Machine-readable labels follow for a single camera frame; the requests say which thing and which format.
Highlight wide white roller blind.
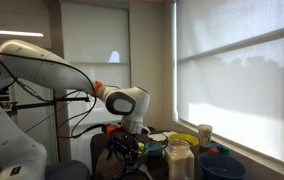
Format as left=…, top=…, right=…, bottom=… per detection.
left=175, top=0, right=284, bottom=169

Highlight narrow white roller blind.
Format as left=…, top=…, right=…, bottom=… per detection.
left=61, top=1, right=131, bottom=127

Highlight ceiling strip light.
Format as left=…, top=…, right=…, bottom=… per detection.
left=0, top=28, right=45, bottom=38

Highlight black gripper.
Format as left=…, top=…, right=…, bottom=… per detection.
left=108, top=128, right=140, bottom=169

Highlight patterned paper cup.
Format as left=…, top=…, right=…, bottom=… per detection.
left=197, top=123, right=214, bottom=148

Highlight yellow bowl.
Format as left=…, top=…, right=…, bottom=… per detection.
left=167, top=133, right=200, bottom=148

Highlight dark blue bowl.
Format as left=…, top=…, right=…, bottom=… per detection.
left=197, top=152, right=248, bottom=180

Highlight black camera stand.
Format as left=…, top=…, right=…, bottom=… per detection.
left=6, top=88, right=91, bottom=163

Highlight large teal measuring cup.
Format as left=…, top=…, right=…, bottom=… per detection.
left=143, top=140, right=164, bottom=159

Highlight black arm cable orange clips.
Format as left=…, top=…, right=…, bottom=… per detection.
left=0, top=48, right=120, bottom=140

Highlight glass jar of rice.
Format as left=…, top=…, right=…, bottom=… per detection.
left=164, top=139, right=196, bottom=180

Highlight grey-blue chair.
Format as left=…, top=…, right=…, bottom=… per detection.
left=45, top=159, right=91, bottom=180

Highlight white plastic spoon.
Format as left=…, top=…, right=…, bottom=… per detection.
left=138, top=163, right=155, bottom=180

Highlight white paper sheet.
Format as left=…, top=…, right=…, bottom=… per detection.
left=161, top=130, right=179, bottom=138
left=147, top=133, right=167, bottom=142

